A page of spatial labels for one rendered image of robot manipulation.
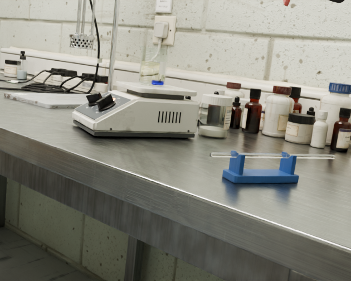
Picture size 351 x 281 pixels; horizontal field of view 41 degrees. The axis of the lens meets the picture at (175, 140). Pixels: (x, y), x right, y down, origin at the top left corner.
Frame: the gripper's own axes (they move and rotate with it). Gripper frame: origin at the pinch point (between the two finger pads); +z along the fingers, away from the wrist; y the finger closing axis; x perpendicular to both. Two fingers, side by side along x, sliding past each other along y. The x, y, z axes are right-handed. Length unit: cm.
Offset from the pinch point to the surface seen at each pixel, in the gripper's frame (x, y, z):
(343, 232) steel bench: -15.9, -7.4, 10.0
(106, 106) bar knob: -37.3, 28.5, -11.9
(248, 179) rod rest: -25.2, 2.3, 1.1
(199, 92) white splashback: -69, 21, -54
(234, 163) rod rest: -24.8, 4.6, -0.2
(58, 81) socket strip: -95, 72, -62
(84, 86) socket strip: -88, 60, -58
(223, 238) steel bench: -21.6, 2.8, 12.0
